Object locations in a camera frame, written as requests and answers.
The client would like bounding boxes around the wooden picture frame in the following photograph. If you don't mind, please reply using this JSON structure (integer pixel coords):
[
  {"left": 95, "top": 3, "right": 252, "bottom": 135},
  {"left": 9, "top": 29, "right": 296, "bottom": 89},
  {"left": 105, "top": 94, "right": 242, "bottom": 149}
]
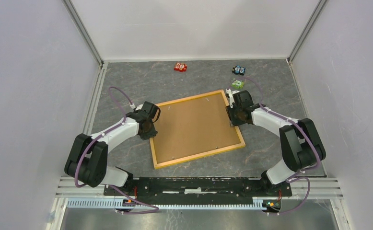
[{"left": 149, "top": 89, "right": 247, "bottom": 170}]

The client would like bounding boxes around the brown cardboard backing board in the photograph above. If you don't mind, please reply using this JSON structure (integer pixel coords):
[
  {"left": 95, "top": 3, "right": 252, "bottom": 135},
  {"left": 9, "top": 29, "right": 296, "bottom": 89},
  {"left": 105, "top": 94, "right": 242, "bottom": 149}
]
[{"left": 152, "top": 93, "right": 242, "bottom": 165}]

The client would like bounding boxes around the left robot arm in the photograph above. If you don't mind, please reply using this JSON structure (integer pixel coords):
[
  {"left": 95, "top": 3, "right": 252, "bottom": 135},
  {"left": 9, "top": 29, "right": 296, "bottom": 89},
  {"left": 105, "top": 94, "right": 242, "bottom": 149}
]
[{"left": 64, "top": 102, "right": 161, "bottom": 195}]

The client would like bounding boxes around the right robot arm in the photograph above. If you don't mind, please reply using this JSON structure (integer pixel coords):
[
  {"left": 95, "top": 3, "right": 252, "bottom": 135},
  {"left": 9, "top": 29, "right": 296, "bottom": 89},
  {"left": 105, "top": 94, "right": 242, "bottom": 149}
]
[{"left": 225, "top": 89, "right": 326, "bottom": 196}]

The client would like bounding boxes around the green toy block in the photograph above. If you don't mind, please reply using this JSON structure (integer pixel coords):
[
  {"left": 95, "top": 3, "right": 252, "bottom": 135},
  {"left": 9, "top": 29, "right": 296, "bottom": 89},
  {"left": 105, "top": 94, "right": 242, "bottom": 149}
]
[{"left": 231, "top": 79, "right": 245, "bottom": 90}]

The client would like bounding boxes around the black blue toy block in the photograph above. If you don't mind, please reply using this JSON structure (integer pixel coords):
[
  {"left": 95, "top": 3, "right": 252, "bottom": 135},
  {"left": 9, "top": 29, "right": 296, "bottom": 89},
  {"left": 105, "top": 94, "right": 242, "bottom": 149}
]
[{"left": 232, "top": 65, "right": 246, "bottom": 76}]

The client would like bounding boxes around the red toy block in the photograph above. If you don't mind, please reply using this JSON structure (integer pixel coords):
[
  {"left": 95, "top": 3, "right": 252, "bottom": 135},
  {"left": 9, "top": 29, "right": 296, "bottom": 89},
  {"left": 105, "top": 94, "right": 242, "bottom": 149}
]
[{"left": 174, "top": 62, "right": 187, "bottom": 72}]

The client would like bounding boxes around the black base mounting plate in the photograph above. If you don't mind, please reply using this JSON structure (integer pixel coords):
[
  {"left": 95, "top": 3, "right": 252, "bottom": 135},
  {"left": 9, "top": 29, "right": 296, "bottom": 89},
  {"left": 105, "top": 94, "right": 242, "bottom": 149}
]
[{"left": 120, "top": 177, "right": 292, "bottom": 205}]

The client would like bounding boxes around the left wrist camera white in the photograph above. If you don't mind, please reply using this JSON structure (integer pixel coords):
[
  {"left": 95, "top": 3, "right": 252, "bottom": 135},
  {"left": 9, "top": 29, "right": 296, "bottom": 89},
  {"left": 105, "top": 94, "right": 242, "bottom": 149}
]
[{"left": 130, "top": 103, "right": 144, "bottom": 111}]

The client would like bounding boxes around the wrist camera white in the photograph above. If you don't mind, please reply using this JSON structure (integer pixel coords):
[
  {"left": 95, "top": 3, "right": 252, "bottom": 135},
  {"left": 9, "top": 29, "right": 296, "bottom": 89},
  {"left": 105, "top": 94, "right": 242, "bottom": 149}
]
[
  {"left": 130, "top": 103, "right": 144, "bottom": 111},
  {"left": 225, "top": 89, "right": 240, "bottom": 108}
]

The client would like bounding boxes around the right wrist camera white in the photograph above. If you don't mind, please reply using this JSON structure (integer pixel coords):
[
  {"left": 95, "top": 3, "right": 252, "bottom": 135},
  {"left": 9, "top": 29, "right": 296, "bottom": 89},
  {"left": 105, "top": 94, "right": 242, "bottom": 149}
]
[{"left": 225, "top": 89, "right": 240, "bottom": 108}]

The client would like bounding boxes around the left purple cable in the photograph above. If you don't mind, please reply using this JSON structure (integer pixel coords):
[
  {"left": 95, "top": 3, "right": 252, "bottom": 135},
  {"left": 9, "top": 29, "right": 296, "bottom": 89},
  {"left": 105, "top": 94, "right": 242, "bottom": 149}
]
[{"left": 74, "top": 86, "right": 160, "bottom": 215}]

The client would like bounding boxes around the aluminium rail base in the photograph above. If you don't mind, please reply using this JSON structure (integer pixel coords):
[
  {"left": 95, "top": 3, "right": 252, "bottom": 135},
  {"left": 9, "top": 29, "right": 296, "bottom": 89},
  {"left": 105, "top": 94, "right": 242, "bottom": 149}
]
[{"left": 56, "top": 177, "right": 344, "bottom": 211}]

